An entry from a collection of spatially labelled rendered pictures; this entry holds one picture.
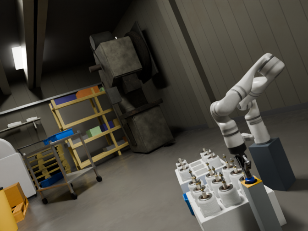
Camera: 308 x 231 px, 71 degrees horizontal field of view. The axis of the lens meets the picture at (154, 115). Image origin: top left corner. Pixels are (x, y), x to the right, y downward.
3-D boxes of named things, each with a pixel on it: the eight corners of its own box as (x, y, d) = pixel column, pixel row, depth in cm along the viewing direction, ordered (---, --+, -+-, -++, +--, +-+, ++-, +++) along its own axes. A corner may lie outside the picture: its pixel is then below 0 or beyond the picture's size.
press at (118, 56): (198, 130, 441) (145, 2, 433) (147, 159, 375) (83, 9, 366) (162, 137, 567) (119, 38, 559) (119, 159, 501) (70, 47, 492)
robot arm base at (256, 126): (260, 140, 146) (250, 116, 145) (273, 138, 138) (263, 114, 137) (252, 145, 141) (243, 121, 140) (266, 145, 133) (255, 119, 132)
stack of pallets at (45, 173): (69, 171, 673) (57, 145, 670) (74, 173, 599) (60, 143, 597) (25, 192, 609) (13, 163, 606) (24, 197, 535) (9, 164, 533)
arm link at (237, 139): (256, 139, 90) (250, 125, 90) (232, 149, 90) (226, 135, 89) (245, 136, 99) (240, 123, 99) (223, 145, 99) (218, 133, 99)
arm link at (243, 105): (244, 83, 119) (259, 76, 119) (232, 101, 144) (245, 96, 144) (252, 97, 116) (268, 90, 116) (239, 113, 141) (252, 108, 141)
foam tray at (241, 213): (248, 193, 145) (238, 169, 144) (287, 223, 106) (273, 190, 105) (195, 217, 143) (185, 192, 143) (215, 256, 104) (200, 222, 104)
